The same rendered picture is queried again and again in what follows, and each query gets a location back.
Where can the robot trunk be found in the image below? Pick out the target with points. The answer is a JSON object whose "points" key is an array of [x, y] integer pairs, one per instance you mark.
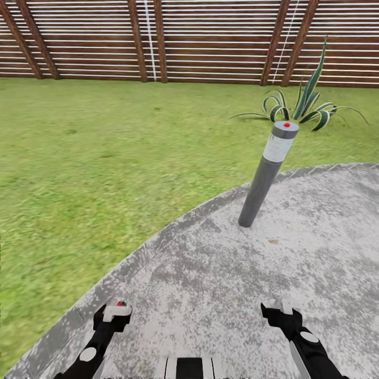
{"points": [[189, 368]]}

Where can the bush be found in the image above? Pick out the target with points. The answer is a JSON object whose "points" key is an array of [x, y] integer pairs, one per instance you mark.
{"points": [[306, 102]]}

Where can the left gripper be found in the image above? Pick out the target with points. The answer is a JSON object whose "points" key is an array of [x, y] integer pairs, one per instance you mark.
{"points": [[117, 324]]}

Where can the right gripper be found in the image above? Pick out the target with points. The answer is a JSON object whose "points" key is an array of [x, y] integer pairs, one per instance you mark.
{"points": [[276, 318]]}

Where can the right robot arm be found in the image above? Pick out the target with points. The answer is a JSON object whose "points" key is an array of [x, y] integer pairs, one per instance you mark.
{"points": [[306, 349]]}

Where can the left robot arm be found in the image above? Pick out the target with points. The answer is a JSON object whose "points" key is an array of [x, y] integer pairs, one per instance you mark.
{"points": [[91, 361]]}

